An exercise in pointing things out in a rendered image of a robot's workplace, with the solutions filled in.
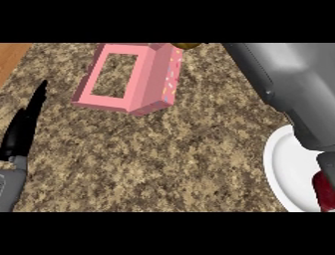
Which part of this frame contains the white plate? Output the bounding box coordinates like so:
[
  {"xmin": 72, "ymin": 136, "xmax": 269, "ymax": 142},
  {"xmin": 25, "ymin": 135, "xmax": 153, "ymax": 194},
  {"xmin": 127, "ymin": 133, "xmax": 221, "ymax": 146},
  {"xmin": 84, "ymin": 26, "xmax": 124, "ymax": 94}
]
[{"xmin": 263, "ymin": 125, "xmax": 335, "ymax": 213}]

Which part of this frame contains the pink cardboard box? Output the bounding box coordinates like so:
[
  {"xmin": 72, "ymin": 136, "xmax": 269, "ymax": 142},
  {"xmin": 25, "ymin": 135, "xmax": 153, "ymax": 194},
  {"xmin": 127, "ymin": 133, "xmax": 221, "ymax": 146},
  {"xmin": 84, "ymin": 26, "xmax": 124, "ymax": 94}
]
[{"xmin": 71, "ymin": 43, "xmax": 185, "ymax": 118}]

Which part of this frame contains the dark red squash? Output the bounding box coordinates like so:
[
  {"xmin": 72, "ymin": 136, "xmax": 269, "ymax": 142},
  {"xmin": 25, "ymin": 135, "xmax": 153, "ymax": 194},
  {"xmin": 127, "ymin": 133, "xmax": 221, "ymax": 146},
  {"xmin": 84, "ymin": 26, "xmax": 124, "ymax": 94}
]
[{"xmin": 312, "ymin": 170, "xmax": 335, "ymax": 213}]

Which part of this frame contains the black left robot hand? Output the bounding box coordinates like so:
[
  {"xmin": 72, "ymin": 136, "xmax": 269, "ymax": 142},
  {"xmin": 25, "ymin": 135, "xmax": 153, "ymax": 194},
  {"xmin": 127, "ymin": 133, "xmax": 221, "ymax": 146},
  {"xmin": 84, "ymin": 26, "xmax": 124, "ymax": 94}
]
[{"xmin": 0, "ymin": 80, "xmax": 50, "ymax": 162}]

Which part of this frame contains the yellow-brown rounded object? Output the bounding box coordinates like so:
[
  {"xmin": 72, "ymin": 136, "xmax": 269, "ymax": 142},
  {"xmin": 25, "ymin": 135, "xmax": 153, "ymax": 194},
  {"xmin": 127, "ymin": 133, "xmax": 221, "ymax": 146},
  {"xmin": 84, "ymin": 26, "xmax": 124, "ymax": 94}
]
[{"xmin": 168, "ymin": 43, "xmax": 208, "ymax": 51}]

